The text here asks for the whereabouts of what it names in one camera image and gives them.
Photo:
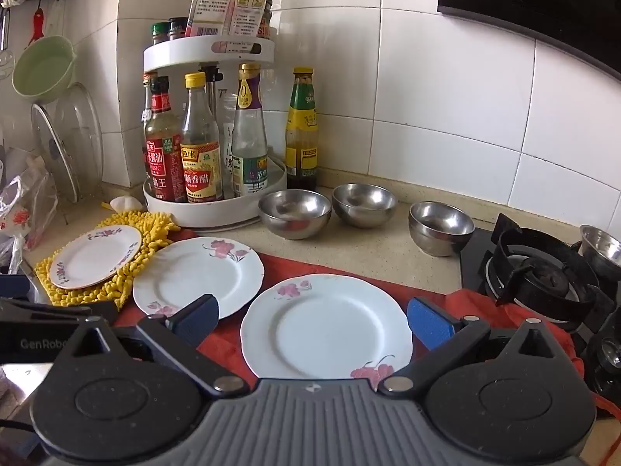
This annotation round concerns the glass pot lid black knob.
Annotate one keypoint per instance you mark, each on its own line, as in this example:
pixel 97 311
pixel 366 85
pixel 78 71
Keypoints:
pixel 53 150

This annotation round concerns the yellow chenille mat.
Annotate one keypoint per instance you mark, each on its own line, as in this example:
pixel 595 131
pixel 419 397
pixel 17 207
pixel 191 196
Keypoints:
pixel 155 233

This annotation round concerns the large glass pot lid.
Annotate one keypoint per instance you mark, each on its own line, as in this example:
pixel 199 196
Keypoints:
pixel 85 126

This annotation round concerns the red cloth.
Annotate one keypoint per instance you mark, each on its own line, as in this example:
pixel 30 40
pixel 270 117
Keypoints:
pixel 291 267

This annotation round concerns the green lid spice jar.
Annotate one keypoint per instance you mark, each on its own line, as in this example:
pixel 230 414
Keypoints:
pixel 159 33

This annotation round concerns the red label soy sauce bottle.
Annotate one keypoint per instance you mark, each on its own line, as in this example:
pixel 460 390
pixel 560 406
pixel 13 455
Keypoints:
pixel 162 165

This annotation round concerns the red hanging utensil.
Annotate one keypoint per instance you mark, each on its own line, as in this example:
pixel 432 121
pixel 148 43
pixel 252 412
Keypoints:
pixel 38 22

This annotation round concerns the red white seasoning packet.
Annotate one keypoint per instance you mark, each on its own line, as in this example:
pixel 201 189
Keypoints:
pixel 211 0

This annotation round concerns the stack of floral plates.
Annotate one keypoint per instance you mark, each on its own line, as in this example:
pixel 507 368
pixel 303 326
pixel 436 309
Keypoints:
pixel 194 272

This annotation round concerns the steel black-capped bottle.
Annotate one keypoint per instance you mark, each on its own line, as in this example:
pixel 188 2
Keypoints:
pixel 212 82

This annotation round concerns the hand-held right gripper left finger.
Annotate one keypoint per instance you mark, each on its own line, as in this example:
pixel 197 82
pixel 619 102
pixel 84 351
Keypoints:
pixel 199 318

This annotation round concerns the clear bottle purple label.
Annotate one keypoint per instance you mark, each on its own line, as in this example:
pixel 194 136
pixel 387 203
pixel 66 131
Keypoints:
pixel 250 145

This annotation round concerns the clear glass jar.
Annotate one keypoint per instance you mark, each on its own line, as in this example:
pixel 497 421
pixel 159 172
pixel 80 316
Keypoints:
pixel 228 121

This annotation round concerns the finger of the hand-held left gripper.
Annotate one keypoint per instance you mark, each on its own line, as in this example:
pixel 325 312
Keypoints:
pixel 102 311
pixel 17 286

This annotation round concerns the small floral white plate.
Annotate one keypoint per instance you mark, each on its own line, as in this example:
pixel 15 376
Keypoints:
pixel 92 257

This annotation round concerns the light green plastic bowl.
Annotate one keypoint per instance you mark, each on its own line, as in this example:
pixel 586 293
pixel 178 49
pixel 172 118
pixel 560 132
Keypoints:
pixel 43 73

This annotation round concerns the white orange seasoning packet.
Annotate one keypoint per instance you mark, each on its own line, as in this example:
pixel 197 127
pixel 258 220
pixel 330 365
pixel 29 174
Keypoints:
pixel 250 7

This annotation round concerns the large floral white plate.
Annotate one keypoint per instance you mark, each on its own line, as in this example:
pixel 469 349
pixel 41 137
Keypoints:
pixel 325 330

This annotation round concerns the stainless steel bowl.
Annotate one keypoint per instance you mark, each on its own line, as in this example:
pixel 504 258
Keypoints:
pixel 440 228
pixel 294 213
pixel 601 250
pixel 365 204

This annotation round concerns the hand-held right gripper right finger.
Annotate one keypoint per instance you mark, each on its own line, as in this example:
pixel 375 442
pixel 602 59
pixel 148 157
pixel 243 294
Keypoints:
pixel 429 323

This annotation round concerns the dark lid spice jar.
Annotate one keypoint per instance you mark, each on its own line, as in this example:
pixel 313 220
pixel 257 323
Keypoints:
pixel 178 28

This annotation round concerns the black gas stove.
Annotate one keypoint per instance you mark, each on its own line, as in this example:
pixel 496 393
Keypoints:
pixel 533 276

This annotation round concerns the clear plastic bag red flower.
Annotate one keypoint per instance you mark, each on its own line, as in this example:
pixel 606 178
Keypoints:
pixel 24 213

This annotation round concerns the white crumpled rag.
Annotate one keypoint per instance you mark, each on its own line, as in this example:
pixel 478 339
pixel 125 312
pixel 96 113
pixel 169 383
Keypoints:
pixel 121 202

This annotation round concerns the green yellow label sauce bottle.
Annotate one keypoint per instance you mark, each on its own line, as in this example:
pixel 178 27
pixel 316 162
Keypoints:
pixel 301 126

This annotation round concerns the yellow cap vinegar bottle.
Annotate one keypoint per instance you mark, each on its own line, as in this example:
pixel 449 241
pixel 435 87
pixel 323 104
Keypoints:
pixel 201 174

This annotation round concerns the white two-tier turntable rack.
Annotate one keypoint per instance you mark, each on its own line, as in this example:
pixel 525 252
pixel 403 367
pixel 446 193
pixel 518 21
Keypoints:
pixel 194 48

